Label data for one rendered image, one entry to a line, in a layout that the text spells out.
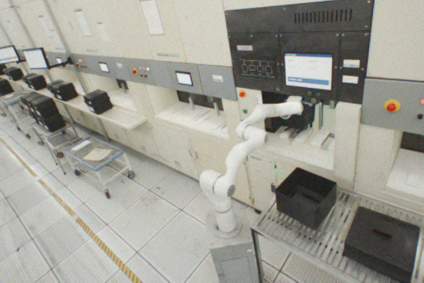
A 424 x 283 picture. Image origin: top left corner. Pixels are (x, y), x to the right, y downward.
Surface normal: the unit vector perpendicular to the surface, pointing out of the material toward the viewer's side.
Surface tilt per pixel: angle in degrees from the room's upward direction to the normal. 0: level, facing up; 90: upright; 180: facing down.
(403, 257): 0
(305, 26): 90
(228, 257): 90
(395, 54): 90
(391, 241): 0
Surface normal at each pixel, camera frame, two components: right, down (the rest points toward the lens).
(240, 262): 0.07, 0.48
